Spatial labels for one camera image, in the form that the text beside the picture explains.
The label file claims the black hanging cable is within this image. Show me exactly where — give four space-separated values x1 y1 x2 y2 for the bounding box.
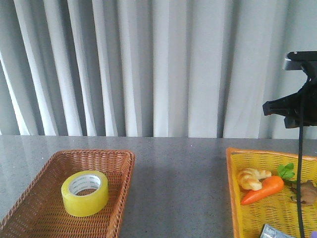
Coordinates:
297 63 313 238

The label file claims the yellow orange-rimmed basket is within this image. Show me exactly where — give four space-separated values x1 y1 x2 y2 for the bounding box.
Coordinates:
226 147 317 238

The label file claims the purple object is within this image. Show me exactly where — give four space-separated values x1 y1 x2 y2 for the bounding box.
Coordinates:
311 231 317 238

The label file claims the brown toy frog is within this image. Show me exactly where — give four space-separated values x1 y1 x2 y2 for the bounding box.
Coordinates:
300 180 317 206

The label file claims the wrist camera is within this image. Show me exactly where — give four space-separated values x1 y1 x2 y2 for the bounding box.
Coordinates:
283 51 317 70

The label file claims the orange toy carrot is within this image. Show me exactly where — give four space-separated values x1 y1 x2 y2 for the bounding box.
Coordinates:
240 163 295 205

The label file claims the toy croissant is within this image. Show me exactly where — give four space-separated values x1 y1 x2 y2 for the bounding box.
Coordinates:
237 168 272 191

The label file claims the brown wicker basket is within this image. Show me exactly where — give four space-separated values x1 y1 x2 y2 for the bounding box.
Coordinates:
0 149 135 238

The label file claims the grey pleated curtain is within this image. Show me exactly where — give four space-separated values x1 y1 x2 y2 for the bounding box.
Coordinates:
0 0 317 139

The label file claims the yellow tape roll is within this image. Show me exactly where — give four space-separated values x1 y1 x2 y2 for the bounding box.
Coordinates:
61 170 109 217

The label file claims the grey printed packet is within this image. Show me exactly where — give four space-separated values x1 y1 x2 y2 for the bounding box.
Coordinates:
259 224 294 238

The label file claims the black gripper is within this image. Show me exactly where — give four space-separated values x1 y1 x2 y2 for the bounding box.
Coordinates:
263 82 317 128

